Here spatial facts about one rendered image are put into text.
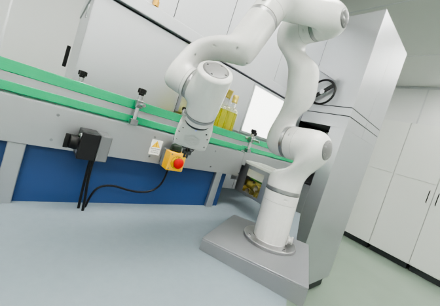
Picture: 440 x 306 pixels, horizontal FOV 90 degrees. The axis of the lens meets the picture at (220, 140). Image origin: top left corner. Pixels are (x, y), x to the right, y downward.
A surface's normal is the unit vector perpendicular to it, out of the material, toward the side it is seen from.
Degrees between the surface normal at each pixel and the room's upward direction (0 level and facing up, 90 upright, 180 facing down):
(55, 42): 90
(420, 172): 90
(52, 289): 0
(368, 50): 90
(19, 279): 0
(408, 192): 90
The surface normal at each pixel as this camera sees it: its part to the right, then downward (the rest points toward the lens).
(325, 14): -0.09, 0.12
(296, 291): -0.37, -0.07
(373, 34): -0.74, -0.20
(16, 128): 0.60, 0.23
